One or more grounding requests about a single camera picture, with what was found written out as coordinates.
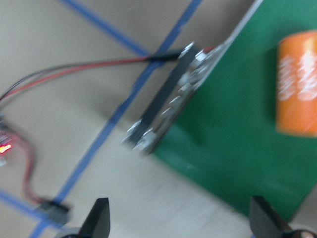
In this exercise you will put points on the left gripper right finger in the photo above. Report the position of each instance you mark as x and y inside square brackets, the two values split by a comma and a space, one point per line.
[265, 222]

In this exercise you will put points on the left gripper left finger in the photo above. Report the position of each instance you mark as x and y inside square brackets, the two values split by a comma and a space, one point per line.
[97, 223]

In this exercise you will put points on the orange cylinder with 4680 print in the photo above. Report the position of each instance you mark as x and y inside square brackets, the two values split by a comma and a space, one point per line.
[296, 89]

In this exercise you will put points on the black inline connector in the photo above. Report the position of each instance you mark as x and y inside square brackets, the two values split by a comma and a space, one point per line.
[54, 211]

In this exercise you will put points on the green conveyor belt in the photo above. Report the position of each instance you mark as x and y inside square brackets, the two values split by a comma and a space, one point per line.
[223, 135]

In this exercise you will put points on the small motor controller board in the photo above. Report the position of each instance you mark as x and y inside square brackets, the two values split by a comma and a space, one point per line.
[6, 135]

